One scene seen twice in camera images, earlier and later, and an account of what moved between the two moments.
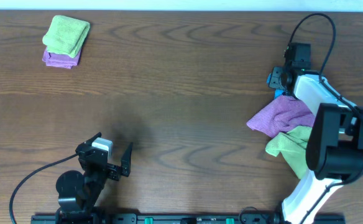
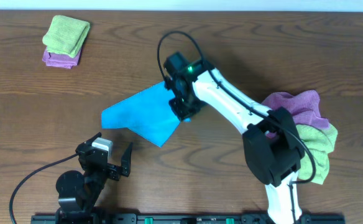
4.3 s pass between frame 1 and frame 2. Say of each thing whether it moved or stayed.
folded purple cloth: stayed
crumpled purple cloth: stayed
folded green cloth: stayed
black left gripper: stayed
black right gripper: moved
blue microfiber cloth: moved
